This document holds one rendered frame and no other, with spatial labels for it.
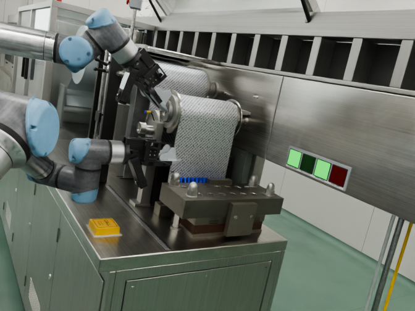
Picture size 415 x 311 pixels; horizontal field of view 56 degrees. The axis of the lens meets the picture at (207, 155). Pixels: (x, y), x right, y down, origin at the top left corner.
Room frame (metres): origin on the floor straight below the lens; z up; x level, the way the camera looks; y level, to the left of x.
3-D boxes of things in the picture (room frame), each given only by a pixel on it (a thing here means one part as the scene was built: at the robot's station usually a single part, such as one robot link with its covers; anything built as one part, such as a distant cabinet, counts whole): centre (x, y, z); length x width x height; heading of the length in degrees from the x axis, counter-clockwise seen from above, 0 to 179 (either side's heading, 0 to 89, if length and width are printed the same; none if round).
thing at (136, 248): (2.13, 0.66, 0.88); 2.52 x 0.66 x 0.04; 35
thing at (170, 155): (1.26, 0.12, 1.11); 0.09 x 0.03 x 0.06; 123
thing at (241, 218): (1.21, -0.15, 0.96); 0.10 x 0.03 x 0.11; 125
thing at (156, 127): (1.34, 0.21, 1.05); 0.06 x 0.05 x 0.31; 125
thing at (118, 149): (1.18, 0.28, 1.11); 0.08 x 0.05 x 0.08; 35
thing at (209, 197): (1.28, -0.08, 1.00); 0.40 x 0.16 x 0.06; 125
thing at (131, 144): (1.22, 0.21, 1.12); 0.12 x 0.08 x 0.09; 125
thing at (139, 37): (1.99, 0.48, 1.50); 0.14 x 0.14 x 0.06
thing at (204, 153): (1.35, 0.02, 1.11); 0.23 x 0.01 x 0.18; 125
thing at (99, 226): (1.07, 0.25, 0.91); 0.07 x 0.07 x 0.02; 35
